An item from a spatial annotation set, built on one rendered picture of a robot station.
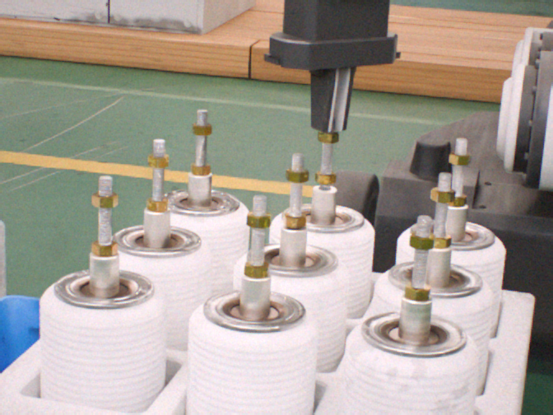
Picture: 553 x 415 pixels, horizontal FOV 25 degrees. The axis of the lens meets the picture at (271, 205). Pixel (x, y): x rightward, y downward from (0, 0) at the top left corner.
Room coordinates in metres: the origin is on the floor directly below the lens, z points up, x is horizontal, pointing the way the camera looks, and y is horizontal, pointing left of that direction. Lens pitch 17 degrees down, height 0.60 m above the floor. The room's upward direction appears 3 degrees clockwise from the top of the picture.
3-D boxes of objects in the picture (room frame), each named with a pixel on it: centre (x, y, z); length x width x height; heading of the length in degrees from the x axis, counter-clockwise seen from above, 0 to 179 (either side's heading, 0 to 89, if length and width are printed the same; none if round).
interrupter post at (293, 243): (0.97, -0.02, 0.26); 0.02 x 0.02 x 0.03
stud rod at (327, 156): (1.08, -0.05, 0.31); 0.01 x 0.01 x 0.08
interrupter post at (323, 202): (1.08, -0.05, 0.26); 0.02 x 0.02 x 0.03
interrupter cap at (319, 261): (0.97, -0.02, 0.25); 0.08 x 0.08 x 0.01
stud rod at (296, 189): (0.97, -0.02, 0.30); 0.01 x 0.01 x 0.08
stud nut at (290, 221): (0.97, -0.02, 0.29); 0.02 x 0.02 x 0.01; 71
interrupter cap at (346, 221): (1.08, -0.05, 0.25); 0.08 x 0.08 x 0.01
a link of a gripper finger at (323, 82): (1.07, -0.04, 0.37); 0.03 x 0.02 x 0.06; 33
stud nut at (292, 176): (0.97, -0.02, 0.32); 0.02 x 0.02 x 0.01; 71
